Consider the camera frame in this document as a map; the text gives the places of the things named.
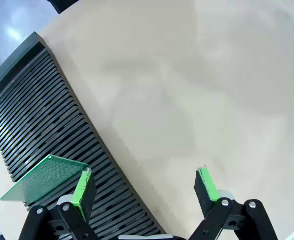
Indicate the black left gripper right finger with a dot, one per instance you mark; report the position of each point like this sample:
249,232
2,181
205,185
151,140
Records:
204,197

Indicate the green perforated PCB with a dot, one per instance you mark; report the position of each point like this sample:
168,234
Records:
44,177

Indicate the black slotted PCB rack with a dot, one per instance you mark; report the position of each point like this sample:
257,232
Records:
37,112

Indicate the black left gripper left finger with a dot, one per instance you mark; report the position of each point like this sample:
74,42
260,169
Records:
87,197

